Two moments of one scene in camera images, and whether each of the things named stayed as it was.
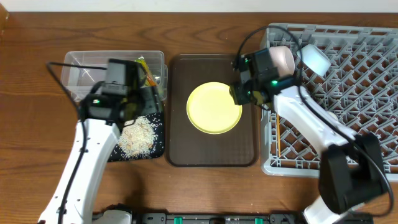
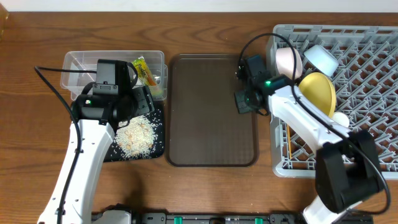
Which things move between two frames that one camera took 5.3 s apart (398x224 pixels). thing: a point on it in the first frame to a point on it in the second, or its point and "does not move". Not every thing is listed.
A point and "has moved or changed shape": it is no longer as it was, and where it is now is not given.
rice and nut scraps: [138, 137] does not move
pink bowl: [283, 58] has moved or changed shape
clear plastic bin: [79, 82] does not move
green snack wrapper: [151, 81] does not move
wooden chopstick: [278, 134] to [290, 146]
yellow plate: [211, 107] to [319, 89]
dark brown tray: [205, 127] does not move
